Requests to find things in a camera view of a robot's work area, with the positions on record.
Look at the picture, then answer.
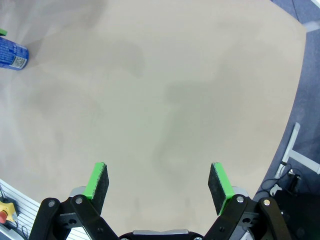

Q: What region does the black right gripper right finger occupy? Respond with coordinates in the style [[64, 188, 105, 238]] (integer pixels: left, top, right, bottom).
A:
[[203, 161, 293, 240]]

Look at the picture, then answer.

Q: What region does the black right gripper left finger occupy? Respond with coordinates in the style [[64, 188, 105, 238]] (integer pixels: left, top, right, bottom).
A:
[[29, 161, 118, 240]]

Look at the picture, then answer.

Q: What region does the blue slim drink can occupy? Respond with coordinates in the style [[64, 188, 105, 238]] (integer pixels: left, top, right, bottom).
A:
[[0, 36, 30, 71]]

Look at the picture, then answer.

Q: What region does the small black metal device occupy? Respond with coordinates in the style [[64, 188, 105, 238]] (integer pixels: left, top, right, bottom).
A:
[[286, 167, 303, 192]]

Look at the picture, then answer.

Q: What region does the yellow emergency stop button box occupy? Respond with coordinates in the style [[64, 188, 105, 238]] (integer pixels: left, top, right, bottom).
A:
[[0, 197, 18, 230]]

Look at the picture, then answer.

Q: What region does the white cable plug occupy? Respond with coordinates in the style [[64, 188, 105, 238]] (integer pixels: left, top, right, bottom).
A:
[[269, 183, 282, 197]]

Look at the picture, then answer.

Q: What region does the grey aluminium rail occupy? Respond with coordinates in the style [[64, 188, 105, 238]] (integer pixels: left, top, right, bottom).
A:
[[0, 178, 88, 240]]

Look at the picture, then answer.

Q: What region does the white metal stand frame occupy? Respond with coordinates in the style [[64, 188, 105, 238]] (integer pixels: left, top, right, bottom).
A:
[[273, 121, 320, 180]]

